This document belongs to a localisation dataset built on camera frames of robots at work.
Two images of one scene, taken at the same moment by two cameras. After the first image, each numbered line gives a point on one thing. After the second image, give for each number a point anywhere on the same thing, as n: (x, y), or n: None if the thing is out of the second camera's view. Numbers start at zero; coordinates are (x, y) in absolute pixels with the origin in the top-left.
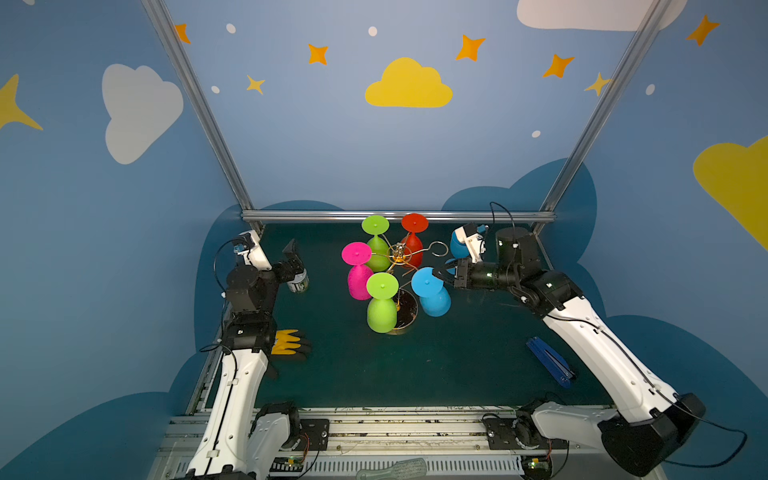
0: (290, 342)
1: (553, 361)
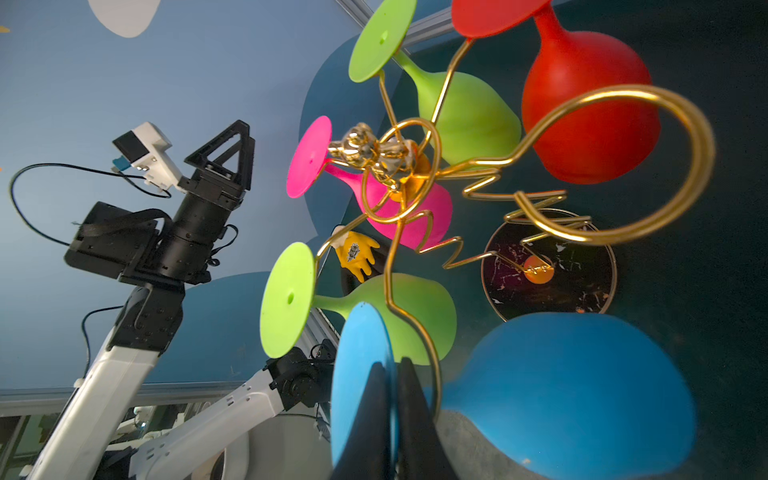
0: (354, 253)
1: None
